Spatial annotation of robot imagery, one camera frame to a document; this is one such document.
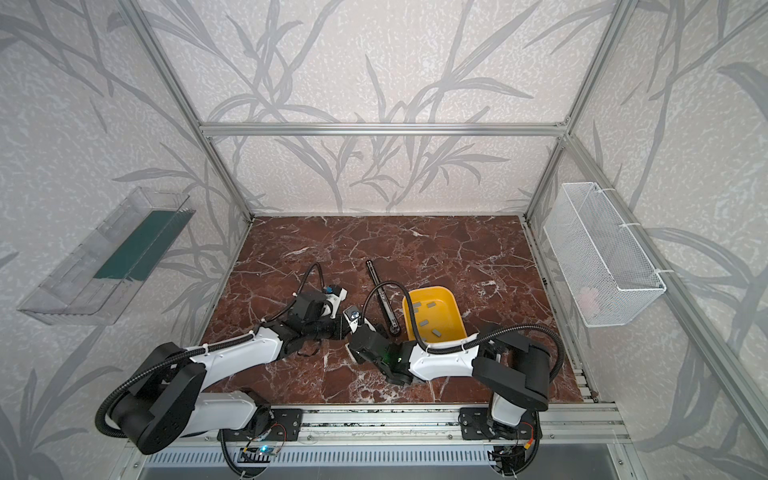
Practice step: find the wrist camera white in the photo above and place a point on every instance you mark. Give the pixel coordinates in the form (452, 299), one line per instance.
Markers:
(353, 317)
(334, 296)

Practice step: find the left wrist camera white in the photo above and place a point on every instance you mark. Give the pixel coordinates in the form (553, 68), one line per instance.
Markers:
(334, 296)

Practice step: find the white wire mesh basket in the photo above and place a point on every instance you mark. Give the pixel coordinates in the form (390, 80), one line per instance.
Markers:
(595, 247)

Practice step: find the pink object in basket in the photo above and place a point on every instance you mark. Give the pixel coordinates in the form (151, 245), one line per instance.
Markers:
(588, 302)

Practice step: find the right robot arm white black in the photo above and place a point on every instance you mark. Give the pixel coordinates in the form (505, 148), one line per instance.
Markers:
(517, 364)

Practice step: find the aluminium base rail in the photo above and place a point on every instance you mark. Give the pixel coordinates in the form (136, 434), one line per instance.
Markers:
(438, 424)

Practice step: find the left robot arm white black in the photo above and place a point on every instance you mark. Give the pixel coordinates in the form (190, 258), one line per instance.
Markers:
(168, 396)

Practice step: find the left circuit board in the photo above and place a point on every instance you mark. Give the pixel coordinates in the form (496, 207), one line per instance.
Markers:
(258, 454)

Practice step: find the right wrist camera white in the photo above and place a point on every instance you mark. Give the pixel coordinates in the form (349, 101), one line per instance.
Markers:
(353, 317)

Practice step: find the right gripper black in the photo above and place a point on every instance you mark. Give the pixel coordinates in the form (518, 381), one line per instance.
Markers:
(360, 335)

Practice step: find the yellow plastic tray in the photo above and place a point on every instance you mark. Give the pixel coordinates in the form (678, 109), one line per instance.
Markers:
(445, 317)

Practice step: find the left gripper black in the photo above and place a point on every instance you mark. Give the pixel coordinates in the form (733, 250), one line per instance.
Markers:
(327, 327)

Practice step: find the black stapler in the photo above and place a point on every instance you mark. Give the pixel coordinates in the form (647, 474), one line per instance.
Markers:
(392, 323)

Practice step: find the clear acrylic wall shelf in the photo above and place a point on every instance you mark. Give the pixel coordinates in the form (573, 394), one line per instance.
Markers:
(95, 283)

